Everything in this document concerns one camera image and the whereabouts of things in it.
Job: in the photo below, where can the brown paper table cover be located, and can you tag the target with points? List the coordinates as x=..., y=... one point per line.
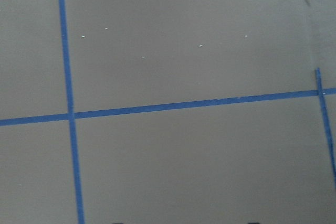
x=167, y=111

